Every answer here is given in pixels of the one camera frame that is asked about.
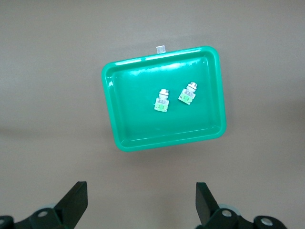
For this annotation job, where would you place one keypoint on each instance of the green white push button switch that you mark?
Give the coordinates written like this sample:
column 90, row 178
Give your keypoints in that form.
column 161, row 103
column 187, row 95

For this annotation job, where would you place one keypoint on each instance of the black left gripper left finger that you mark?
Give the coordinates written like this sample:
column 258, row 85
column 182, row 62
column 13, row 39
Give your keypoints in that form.
column 71, row 207

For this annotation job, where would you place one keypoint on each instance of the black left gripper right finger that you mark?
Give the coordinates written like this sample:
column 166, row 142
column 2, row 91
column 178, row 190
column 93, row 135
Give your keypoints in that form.
column 207, row 210

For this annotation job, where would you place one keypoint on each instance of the green plastic tray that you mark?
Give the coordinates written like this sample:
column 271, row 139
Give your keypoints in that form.
column 143, row 124

